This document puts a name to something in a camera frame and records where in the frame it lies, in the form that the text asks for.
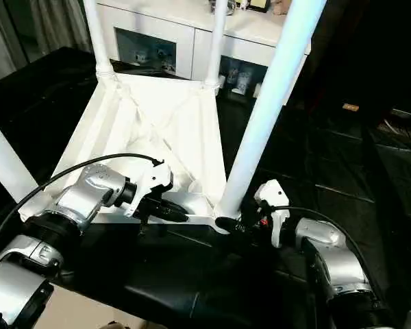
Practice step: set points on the beige curtain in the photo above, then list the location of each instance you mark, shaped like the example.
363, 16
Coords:
55, 27

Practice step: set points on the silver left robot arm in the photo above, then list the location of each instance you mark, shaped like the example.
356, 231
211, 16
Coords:
82, 195

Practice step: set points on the small white cup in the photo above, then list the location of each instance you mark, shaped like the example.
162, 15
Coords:
231, 77
257, 88

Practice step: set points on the small framed picture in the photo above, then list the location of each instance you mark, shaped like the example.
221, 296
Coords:
259, 4

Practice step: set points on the small beige label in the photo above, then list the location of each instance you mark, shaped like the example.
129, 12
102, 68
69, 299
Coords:
350, 107

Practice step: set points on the beige teddy bear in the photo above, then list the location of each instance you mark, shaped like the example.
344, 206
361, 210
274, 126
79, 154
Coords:
281, 6

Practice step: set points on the white plastic table leg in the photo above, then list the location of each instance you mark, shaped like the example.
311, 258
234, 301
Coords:
97, 37
274, 85
7, 161
217, 41

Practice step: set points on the long black bar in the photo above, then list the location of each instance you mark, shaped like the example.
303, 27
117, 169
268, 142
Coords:
407, 114

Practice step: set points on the dark cluttered bundle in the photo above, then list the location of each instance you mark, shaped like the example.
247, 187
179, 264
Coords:
230, 7

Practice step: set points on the white printed mug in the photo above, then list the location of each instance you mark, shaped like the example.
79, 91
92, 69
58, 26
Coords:
245, 80

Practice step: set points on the black shiny mat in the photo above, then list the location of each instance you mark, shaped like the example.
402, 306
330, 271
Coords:
226, 274

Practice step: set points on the white sideboard cabinet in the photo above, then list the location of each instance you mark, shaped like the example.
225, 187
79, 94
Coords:
157, 17

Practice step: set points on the white plastic table top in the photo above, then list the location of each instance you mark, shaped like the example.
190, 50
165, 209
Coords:
157, 137

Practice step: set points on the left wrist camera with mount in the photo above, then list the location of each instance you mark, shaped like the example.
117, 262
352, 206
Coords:
154, 178

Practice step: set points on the brown rounded object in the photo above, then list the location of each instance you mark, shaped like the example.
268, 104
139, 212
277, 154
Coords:
114, 325

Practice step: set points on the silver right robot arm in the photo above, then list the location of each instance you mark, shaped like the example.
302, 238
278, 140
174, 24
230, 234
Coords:
335, 253

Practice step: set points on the white ceramic figurine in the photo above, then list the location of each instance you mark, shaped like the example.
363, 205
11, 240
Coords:
242, 3

